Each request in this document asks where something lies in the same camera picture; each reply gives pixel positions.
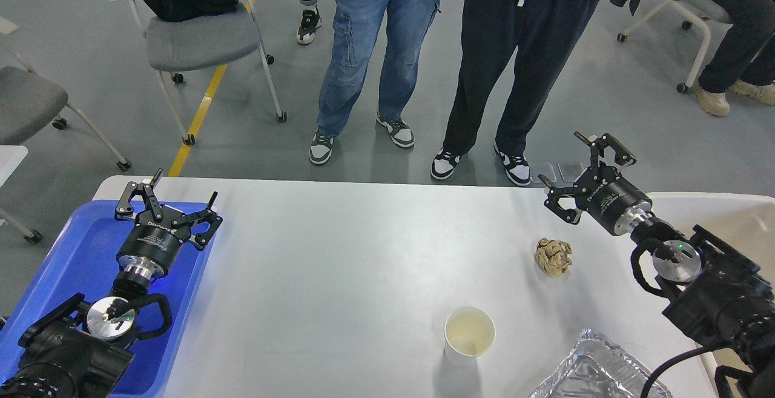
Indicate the beige plastic bin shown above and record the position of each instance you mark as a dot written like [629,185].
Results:
[726,216]

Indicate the white chair at right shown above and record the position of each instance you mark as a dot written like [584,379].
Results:
[695,13]

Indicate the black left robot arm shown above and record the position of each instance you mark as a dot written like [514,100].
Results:
[105,313]

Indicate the person in black trousers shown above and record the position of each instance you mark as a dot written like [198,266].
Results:
[538,36]

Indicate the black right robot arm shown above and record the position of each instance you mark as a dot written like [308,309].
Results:
[661,250]

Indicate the grey chair with black jacket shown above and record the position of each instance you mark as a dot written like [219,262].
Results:
[206,41]

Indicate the crumpled brown paper ball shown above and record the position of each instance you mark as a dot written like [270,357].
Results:
[553,256]

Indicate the white paper cup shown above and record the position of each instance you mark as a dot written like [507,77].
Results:
[469,332]

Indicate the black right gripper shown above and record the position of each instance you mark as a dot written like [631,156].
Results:
[610,199]

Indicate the grey chair at left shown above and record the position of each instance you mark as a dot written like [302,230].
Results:
[29,102]

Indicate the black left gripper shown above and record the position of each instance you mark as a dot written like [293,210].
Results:
[152,238]

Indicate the blue plastic tray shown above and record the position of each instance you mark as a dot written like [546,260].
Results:
[83,260]

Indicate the aluminium foil tray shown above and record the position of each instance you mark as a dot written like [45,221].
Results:
[595,367]

